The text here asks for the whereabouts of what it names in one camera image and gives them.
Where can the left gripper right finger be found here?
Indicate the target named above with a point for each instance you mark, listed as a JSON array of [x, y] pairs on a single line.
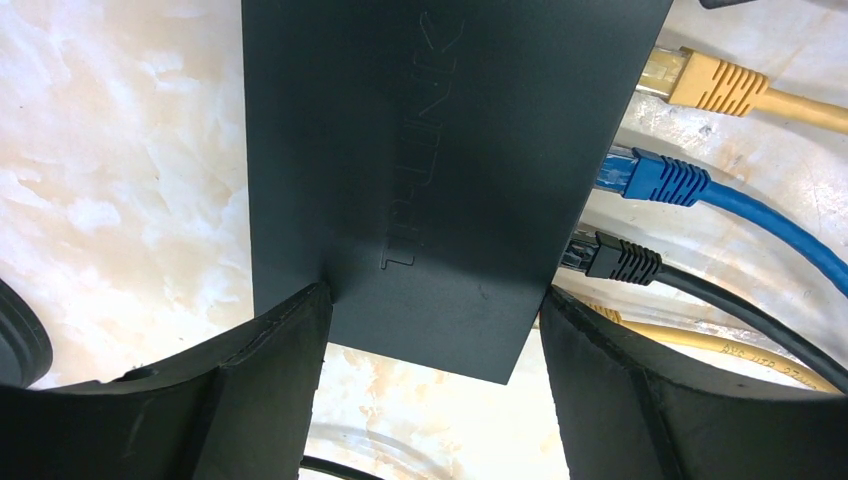
[[631, 408]]

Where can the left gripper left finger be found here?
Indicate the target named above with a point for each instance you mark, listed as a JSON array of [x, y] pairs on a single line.
[[237, 406]]

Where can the black network switch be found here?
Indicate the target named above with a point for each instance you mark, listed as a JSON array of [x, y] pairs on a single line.
[[430, 160]]

